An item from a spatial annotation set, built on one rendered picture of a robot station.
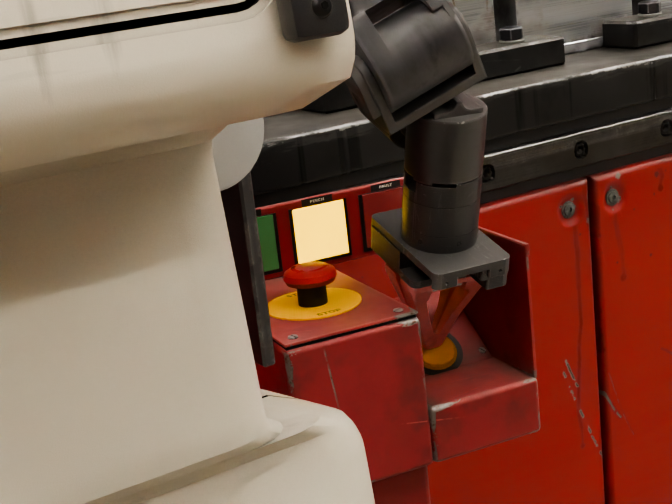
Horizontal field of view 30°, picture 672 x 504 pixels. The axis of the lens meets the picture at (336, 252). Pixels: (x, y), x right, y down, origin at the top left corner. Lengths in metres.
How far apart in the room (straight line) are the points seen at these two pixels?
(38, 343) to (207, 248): 0.06
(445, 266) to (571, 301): 0.43
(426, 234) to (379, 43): 0.15
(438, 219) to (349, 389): 0.14
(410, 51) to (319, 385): 0.24
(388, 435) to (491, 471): 0.41
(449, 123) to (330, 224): 0.19
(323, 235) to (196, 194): 0.66
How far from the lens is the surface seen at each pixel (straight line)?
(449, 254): 0.92
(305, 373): 0.86
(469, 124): 0.88
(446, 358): 0.99
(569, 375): 1.34
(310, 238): 1.01
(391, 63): 0.83
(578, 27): 1.45
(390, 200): 1.04
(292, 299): 0.95
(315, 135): 1.10
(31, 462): 0.34
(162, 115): 0.28
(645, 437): 1.44
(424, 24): 0.84
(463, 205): 0.90
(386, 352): 0.89
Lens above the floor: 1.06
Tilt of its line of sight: 15 degrees down
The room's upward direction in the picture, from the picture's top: 7 degrees counter-clockwise
